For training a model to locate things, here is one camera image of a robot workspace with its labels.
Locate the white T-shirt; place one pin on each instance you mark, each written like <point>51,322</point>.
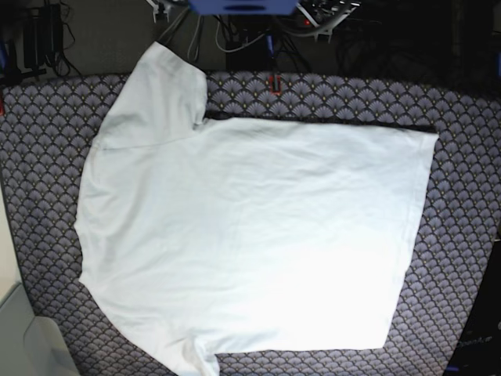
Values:
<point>202,237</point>

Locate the red table clamp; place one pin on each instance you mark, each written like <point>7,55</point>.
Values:
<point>275,84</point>

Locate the black box behind table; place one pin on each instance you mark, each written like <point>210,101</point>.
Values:
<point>250,52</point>

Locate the blue box overhead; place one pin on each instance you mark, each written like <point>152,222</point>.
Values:
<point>243,7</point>

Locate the black power strip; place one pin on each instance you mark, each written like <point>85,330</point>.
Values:
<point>304,22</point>

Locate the patterned purple table cloth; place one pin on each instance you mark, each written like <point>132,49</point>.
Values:
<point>45,135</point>

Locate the black case OpenArm label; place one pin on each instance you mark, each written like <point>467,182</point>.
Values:
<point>478,350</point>

